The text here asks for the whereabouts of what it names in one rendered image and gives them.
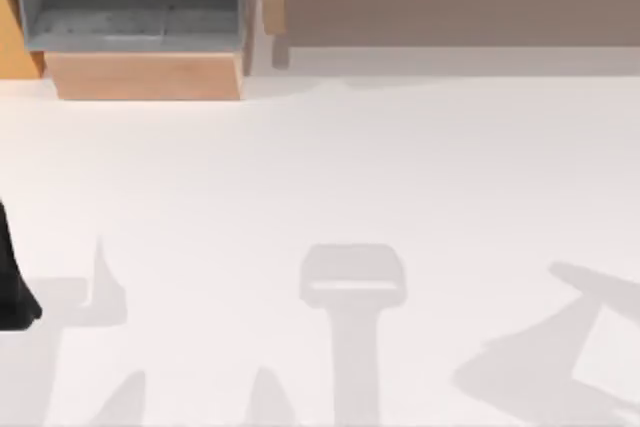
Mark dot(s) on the pale wooden drawer front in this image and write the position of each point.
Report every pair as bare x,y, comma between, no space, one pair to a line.
145,74

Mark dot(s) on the grey pierced drawer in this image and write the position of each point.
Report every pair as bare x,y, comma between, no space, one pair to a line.
135,2

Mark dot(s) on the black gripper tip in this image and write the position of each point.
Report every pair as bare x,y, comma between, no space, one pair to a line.
12,297

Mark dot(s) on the wooden cupboard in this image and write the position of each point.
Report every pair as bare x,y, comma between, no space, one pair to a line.
14,42

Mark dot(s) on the wooden open shelf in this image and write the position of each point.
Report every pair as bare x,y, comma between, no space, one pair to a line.
450,2

